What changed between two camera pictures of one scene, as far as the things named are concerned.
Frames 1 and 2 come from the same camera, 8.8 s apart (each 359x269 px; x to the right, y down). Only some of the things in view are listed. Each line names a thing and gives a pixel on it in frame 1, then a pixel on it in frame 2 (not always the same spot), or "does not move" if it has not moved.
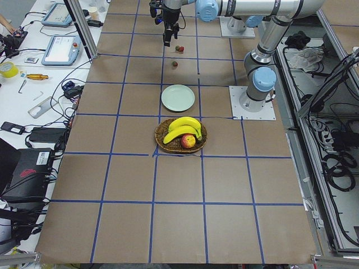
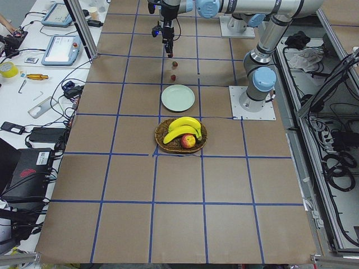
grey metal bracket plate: x=40 y=108 does not move
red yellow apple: x=188 y=140 does not move
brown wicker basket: x=175 y=145 does not move
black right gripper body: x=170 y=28 -> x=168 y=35
